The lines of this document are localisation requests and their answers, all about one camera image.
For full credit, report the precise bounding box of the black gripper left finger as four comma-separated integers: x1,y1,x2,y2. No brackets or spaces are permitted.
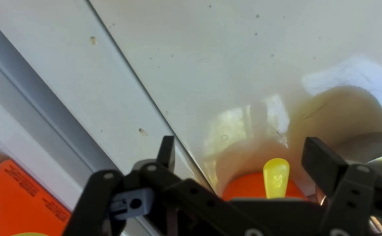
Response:
65,135,265,236

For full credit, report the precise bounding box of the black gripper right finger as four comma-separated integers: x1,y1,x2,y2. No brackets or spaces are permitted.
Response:
301,136,382,236

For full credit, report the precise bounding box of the silver metal bowl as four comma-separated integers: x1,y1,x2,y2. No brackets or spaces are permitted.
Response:
346,129,382,175

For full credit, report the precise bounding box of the orange plastic bowl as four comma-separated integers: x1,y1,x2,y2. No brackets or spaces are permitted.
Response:
222,170,308,201

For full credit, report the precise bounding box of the yellow-green toothbrush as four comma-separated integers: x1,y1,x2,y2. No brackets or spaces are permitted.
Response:
262,157,291,200

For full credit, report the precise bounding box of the white washing machine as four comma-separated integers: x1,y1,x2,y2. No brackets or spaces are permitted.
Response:
0,0,382,236

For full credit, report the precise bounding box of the white dryer machine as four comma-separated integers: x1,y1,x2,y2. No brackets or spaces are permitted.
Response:
0,83,114,236

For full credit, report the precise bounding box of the orange Tide detergent box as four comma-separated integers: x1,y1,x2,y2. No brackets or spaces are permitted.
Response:
0,158,73,236

